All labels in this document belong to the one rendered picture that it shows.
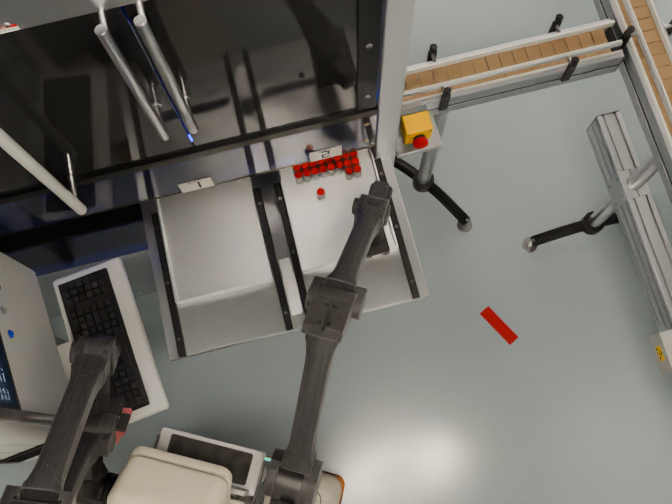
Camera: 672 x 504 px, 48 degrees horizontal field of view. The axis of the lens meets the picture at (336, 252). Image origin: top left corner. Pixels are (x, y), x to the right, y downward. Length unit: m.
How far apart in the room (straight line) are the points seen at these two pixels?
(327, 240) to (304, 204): 0.12
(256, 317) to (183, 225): 0.33
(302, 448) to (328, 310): 0.28
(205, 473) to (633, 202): 1.62
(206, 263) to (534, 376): 1.39
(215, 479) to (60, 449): 0.31
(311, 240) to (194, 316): 0.37
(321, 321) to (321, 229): 0.68
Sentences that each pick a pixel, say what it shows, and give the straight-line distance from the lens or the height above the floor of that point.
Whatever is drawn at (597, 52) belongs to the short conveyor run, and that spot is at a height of 0.93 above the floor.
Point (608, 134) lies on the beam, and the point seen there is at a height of 0.55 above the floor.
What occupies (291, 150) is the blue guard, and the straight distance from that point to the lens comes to 1.90.
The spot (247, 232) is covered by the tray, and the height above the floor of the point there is 0.88.
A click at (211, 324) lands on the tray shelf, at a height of 0.88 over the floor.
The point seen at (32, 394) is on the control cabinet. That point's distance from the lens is 1.92.
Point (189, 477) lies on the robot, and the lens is 1.53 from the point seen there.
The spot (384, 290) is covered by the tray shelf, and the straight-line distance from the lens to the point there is 2.00.
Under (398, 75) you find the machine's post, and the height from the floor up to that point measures 1.35.
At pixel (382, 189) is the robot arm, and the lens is 1.84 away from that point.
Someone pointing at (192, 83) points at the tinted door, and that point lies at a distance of 1.54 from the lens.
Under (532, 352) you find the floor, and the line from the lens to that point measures 2.94.
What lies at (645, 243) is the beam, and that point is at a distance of 2.54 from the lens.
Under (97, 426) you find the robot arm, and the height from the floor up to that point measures 1.27.
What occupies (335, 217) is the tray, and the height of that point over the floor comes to 0.88.
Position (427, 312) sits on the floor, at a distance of 2.90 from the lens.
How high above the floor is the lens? 2.84
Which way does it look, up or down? 75 degrees down
